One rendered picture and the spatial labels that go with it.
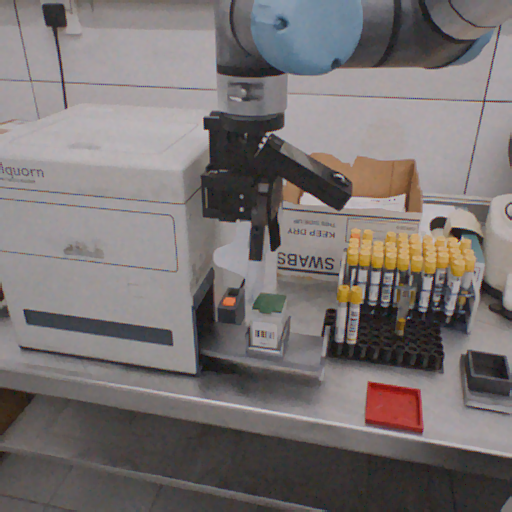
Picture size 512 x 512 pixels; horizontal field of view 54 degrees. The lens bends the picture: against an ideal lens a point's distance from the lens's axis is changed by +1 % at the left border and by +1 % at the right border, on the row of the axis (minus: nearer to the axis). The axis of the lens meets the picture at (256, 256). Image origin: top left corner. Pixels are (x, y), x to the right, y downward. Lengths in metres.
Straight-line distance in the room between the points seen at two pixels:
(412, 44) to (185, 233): 0.31
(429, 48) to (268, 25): 0.15
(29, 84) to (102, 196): 0.83
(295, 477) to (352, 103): 0.90
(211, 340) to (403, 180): 0.60
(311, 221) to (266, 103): 0.38
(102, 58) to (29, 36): 0.18
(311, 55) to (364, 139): 0.77
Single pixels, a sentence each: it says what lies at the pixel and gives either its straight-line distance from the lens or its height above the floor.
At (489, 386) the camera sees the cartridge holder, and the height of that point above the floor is 0.90.
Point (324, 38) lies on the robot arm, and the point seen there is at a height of 1.31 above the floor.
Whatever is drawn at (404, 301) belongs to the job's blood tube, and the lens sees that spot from 0.74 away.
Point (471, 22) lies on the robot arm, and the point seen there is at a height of 1.32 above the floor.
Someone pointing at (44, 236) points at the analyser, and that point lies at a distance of 0.69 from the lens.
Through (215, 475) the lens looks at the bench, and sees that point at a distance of 1.38.
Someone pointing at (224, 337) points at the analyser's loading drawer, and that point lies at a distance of 0.71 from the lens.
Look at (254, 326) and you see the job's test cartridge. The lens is 0.66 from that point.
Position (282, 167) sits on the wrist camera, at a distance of 0.56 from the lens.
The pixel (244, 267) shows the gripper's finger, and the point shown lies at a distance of 0.57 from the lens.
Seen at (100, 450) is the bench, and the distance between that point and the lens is 1.48.
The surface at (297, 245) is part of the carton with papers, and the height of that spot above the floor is 0.94.
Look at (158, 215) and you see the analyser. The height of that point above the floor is 1.11.
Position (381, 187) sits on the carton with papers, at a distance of 1.13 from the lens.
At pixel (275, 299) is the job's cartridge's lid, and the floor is 0.98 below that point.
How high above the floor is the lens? 1.35
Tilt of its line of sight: 28 degrees down
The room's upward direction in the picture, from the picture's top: straight up
